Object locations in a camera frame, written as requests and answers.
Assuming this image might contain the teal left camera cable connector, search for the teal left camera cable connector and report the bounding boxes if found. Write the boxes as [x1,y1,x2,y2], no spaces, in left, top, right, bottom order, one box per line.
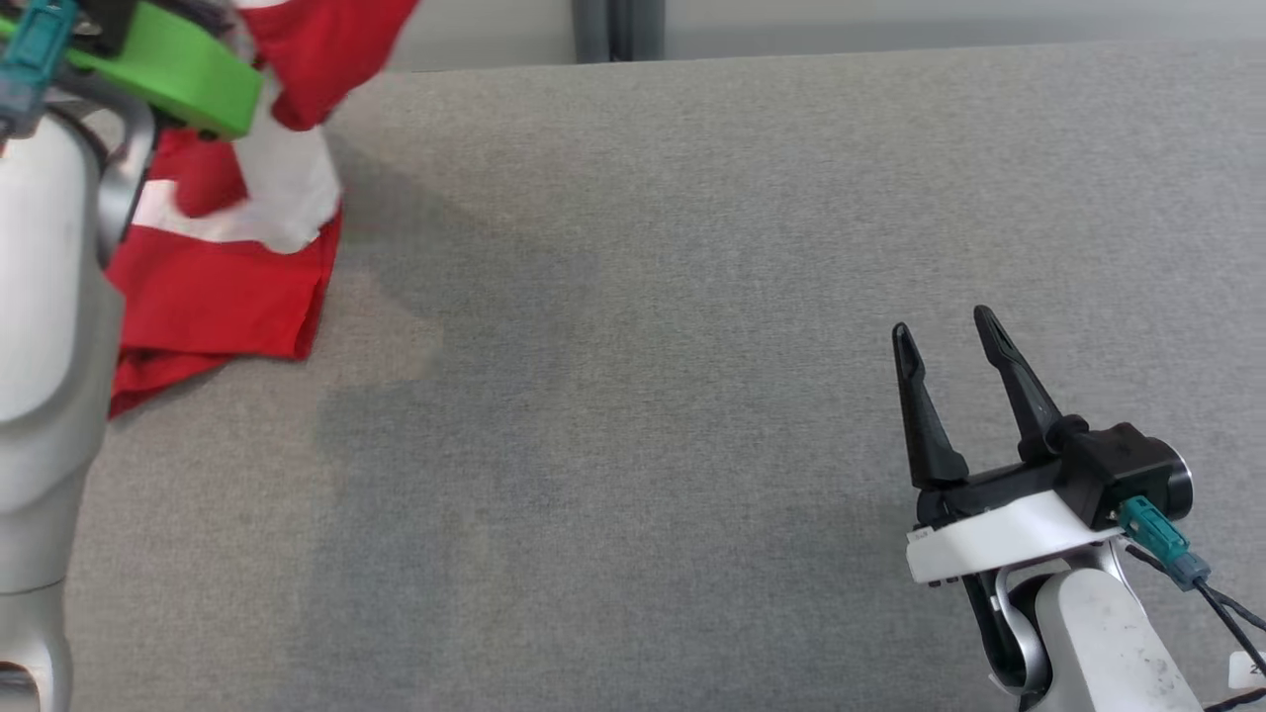
[0,0,79,135]

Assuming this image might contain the grey metal frame post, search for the grey metal frame post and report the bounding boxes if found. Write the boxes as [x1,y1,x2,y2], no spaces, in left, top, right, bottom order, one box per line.
[571,0,667,66]

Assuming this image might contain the teal right camera cable connector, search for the teal right camera cable connector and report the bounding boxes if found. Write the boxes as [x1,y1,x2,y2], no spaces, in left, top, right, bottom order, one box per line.
[1118,494,1214,592]

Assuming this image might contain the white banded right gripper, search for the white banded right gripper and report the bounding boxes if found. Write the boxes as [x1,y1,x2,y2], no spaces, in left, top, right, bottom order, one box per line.
[892,304,1130,684]

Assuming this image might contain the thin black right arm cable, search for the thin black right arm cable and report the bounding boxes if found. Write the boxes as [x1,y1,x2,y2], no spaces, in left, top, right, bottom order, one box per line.
[1126,544,1266,712]

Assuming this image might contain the teal camera cable connector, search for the teal camera cable connector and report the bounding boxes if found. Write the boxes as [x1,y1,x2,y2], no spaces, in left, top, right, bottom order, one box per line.
[1118,494,1214,592]
[0,0,79,135]

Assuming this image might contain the red Bulls 23 jersey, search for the red Bulls 23 jersey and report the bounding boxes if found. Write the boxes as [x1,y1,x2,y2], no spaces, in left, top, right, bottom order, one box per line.
[173,0,421,255]

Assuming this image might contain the red shorts with white stripe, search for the red shorts with white stripe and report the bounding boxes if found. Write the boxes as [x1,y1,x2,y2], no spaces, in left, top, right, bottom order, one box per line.
[107,129,344,419]

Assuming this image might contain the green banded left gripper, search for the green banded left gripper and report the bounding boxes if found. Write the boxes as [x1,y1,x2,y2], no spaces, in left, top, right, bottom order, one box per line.
[67,0,265,140]

